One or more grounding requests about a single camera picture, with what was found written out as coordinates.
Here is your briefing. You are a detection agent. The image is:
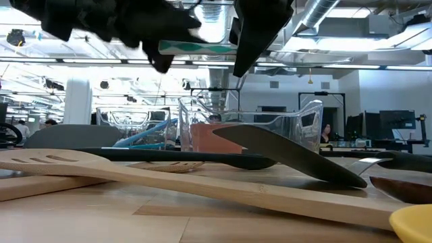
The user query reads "orange plastic bin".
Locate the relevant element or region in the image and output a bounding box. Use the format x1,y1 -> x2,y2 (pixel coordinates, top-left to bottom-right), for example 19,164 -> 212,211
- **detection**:
190,123 -> 244,155

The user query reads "silver vertical ventilation duct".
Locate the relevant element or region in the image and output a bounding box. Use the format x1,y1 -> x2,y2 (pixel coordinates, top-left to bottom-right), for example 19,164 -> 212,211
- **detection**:
194,5 -> 231,109

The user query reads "black ceiling-mounted device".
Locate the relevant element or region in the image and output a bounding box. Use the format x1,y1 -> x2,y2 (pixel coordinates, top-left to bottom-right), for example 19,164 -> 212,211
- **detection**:
5,28 -> 27,47

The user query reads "yellow silicone spoon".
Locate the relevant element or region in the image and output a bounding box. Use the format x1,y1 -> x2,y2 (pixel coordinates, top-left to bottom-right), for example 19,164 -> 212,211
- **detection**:
388,202 -> 432,243

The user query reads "narrow clear plastic bin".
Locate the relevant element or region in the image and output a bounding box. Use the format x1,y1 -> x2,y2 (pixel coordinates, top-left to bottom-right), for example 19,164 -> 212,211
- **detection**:
95,106 -> 179,151

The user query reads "black square spatula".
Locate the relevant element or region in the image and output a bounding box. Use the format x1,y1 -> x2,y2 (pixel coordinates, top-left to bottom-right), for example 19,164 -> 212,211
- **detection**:
212,124 -> 432,189

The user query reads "wooden slotted spatula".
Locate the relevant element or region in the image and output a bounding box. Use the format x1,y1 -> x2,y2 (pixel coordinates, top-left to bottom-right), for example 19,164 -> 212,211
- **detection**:
0,148 -> 411,232

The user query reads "silver slanted ventilation duct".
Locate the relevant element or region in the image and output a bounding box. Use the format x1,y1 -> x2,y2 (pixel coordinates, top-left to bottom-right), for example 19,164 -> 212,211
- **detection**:
269,0 -> 342,65

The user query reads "white pillar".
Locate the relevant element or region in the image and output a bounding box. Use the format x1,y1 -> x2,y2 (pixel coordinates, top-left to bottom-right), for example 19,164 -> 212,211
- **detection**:
63,77 -> 92,125

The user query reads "black slotted spoon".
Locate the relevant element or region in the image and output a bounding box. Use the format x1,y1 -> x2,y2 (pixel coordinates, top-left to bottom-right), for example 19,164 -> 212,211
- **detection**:
72,147 -> 278,171

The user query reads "dark grey round turner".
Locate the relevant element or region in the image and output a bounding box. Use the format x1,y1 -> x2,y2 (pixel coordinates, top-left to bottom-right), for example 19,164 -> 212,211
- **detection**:
23,124 -> 123,150

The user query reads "light wooden slotted spoon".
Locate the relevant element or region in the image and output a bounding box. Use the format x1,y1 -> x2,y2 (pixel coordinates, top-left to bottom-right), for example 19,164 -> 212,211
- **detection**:
0,161 -> 206,203

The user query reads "reddish brown wooden spoon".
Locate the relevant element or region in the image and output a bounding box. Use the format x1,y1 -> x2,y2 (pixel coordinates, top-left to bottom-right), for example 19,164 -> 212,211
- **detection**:
369,175 -> 432,205

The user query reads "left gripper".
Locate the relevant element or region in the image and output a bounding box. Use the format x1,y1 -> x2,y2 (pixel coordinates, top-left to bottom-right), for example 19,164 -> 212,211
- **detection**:
42,0 -> 207,74

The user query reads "black background rig frame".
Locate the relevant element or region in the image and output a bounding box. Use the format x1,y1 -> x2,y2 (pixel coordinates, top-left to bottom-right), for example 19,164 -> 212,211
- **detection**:
298,90 -> 347,136

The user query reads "small blue silicone spatula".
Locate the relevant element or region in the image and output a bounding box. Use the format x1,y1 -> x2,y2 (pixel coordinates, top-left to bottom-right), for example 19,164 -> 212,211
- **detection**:
128,142 -> 167,151

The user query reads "wide clear plastic bin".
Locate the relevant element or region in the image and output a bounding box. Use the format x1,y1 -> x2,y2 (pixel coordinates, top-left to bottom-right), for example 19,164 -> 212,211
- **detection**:
178,96 -> 324,153

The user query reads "knife with patterned handle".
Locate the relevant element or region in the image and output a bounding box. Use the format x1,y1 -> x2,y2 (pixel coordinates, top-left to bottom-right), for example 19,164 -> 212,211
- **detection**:
158,39 -> 238,55

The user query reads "black computer monitor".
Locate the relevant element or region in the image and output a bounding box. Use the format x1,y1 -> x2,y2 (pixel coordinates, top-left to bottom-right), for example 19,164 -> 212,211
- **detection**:
379,109 -> 416,131
346,113 -> 381,141

